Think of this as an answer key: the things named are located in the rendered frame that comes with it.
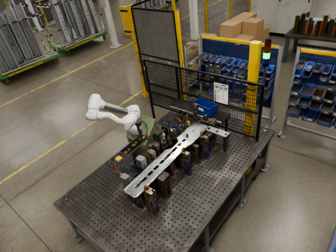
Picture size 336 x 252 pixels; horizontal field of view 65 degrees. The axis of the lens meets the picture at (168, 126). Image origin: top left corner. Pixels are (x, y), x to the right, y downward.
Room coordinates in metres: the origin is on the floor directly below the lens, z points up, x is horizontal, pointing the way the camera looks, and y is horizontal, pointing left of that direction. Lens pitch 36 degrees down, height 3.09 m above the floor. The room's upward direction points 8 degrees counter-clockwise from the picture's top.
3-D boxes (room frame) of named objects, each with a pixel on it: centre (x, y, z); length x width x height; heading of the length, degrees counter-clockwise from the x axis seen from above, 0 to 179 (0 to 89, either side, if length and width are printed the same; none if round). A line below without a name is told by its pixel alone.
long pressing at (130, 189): (2.27, 0.02, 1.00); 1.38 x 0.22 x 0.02; 137
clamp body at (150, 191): (1.73, 0.27, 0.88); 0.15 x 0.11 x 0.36; 47
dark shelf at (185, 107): (3.09, -0.45, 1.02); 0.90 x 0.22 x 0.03; 47
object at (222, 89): (2.97, -0.75, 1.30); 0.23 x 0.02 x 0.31; 47
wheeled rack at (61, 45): (9.97, 2.79, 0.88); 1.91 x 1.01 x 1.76; 138
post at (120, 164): (2.16, 0.59, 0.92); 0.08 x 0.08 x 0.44; 47
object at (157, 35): (5.11, -0.02, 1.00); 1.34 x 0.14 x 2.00; 46
